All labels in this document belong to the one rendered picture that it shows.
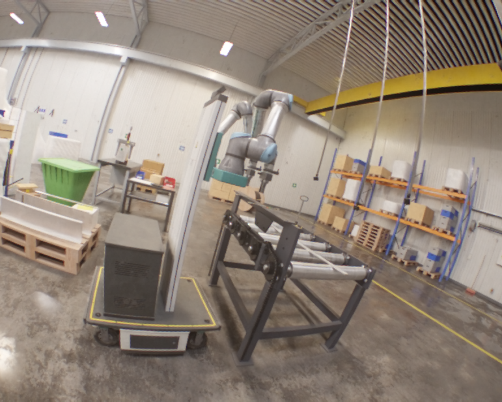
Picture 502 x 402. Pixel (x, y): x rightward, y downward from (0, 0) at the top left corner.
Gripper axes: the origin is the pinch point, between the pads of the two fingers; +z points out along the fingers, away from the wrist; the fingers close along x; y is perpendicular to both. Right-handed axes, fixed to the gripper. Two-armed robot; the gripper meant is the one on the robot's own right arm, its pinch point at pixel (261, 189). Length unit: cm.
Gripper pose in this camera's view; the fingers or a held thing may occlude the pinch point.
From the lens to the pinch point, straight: 165.0
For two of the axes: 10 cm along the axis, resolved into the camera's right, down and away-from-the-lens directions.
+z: -2.8, 9.5, 1.1
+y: -9.0, -2.3, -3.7
